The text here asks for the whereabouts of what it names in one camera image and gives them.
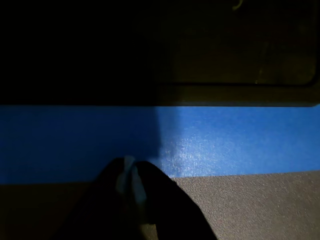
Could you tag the black silicone work mat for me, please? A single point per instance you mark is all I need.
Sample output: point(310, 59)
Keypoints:
point(225, 50)

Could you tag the gray textured sheet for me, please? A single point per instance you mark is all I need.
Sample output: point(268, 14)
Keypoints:
point(250, 207)

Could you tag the blue tape strip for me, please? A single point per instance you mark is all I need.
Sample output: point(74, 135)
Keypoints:
point(225, 140)

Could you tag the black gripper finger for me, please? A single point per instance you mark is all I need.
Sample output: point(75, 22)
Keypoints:
point(100, 205)
point(175, 212)

